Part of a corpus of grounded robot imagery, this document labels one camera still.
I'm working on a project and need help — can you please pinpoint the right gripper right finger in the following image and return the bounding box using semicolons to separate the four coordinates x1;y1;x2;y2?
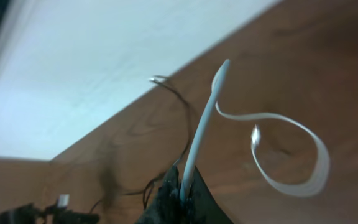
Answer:
186;167;233;224

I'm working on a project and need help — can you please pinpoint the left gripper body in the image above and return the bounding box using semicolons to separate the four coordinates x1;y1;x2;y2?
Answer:
0;194;100;224

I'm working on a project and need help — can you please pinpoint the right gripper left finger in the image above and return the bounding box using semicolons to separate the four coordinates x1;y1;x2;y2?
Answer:
135;166;181;224

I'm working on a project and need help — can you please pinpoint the black USB cable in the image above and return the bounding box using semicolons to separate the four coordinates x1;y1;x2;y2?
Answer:
88;74;195;215

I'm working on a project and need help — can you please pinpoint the white USB cable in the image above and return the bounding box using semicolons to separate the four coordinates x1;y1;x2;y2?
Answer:
178;58;331;203

